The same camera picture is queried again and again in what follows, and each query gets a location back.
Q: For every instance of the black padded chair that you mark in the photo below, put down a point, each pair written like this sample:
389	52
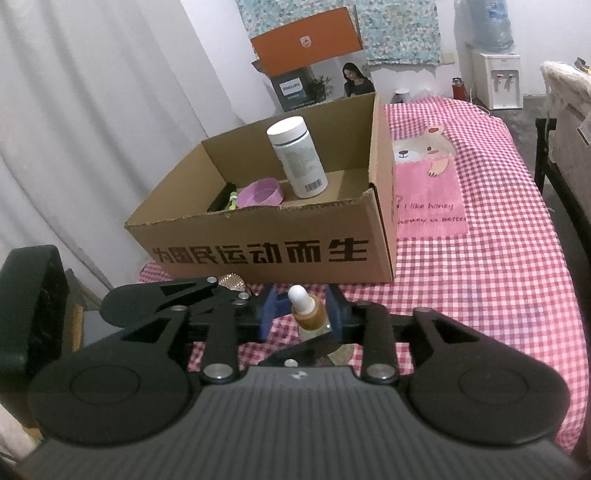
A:
32	300

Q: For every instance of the brown cardboard box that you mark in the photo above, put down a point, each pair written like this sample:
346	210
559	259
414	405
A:
258	251

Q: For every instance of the blue water jug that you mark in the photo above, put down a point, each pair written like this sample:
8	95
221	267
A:
487	23

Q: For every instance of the green dropper bottle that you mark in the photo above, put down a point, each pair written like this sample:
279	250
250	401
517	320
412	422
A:
308	318

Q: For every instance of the white labelled bottle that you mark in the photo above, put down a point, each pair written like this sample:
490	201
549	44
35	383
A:
300	161

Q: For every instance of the purple bowl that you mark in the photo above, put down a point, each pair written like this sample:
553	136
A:
263	194

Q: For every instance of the black flat object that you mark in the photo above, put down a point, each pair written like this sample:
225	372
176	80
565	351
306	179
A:
221	197

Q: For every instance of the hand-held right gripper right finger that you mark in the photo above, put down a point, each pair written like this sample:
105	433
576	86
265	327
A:
333	316

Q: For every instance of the dark chair frame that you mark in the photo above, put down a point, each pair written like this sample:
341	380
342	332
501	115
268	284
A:
541	152

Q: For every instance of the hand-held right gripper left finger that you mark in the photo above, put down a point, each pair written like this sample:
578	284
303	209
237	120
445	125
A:
268	318

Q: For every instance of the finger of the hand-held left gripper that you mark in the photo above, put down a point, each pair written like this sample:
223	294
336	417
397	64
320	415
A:
300	355
203	300

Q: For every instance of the white curtain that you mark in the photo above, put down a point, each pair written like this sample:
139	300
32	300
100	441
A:
92	115

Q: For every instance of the small round pot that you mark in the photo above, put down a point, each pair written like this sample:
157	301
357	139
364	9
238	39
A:
401	96

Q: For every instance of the orange lidded appliance box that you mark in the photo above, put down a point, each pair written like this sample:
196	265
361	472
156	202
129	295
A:
304	44

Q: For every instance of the white wall socket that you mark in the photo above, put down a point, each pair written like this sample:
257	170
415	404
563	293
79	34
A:
448	58

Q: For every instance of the red checkered tablecloth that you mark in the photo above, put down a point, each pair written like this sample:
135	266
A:
485	277

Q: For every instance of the red thermos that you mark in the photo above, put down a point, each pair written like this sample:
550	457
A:
457	87

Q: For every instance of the patterned wall cloth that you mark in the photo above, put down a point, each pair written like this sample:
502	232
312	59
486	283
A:
401	32

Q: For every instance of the small green item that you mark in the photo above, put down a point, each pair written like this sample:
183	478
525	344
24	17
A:
232	201

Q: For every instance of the white water dispenser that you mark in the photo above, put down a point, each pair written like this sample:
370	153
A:
489	78

